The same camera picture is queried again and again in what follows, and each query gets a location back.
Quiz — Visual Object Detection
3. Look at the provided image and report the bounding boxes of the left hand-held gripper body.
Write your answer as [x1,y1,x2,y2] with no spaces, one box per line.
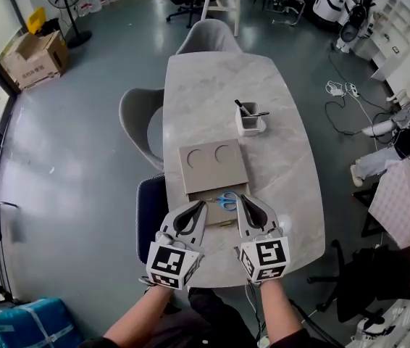
[138,229,206,291]

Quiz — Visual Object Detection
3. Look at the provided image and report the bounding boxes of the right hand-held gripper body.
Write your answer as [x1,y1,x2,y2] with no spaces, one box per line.
[233,225,292,285]

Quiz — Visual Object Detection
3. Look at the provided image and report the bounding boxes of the blue handled scissors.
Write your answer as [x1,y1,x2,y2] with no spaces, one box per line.
[205,191,240,212]

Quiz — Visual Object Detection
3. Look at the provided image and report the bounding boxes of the grey drawer organiser box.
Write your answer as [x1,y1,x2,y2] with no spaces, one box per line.
[178,138,251,228]

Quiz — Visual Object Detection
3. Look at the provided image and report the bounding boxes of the person's right forearm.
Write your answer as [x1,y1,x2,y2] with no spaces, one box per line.
[259,278,306,344]

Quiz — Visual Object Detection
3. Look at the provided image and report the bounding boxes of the person's left forearm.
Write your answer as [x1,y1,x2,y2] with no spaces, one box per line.
[102,284,175,348]

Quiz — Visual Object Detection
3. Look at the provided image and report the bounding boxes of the cardboard box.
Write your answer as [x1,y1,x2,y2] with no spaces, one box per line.
[0,30,70,91]

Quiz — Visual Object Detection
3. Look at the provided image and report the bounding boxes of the dark padded dining chair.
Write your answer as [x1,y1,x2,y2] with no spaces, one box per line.
[135,174,169,264]

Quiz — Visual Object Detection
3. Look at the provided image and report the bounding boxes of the white pen holder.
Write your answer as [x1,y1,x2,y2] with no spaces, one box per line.
[235,101,267,137]

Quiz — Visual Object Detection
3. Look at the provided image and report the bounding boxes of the grey shell chair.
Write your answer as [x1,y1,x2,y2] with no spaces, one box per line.
[175,18,242,56]
[119,87,166,172]

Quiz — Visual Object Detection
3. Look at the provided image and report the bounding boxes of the large black office chair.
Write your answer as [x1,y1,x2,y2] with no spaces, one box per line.
[306,236,410,324]

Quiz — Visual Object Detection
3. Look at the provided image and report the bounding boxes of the pink checked tablecloth table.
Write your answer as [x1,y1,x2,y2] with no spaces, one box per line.
[367,154,410,249]

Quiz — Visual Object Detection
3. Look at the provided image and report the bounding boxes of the white floor power strip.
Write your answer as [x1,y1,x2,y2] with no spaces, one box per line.
[325,80,359,98]

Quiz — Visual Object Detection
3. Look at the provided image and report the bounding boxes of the blue wrapped package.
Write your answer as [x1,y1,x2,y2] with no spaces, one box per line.
[0,297,83,348]

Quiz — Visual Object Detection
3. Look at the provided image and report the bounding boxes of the white mobile robot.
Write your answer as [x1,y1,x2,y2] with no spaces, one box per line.
[304,0,358,32]

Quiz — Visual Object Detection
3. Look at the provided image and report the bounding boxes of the white shelf unit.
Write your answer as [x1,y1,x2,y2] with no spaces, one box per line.
[369,0,410,83]

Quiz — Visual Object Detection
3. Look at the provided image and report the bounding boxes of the pack of white water jugs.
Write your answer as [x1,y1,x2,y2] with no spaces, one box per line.
[76,0,110,17]

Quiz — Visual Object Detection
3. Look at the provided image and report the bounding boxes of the yellow bin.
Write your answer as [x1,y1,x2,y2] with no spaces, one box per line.
[26,7,46,34]

